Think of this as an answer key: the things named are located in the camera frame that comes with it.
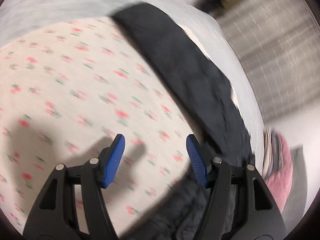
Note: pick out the grey quilted pillow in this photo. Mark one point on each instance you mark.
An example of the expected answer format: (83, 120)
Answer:
(295, 204)

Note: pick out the pink velvet pillow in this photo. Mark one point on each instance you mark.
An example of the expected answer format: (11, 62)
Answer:
(279, 183)

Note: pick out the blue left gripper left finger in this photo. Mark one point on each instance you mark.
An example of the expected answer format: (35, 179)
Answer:
(109, 160)

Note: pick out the folded striped linens stack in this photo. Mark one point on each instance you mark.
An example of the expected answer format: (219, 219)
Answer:
(273, 153)

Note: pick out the grey dotted curtain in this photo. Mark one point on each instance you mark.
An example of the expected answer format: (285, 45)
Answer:
(277, 44)

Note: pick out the cherry print bed sheet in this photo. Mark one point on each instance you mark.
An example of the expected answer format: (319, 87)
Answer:
(66, 91)

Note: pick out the black puffer jacket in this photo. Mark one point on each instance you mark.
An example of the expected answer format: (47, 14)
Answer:
(204, 92)

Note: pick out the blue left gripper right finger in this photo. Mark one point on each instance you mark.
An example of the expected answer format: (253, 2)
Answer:
(200, 159)

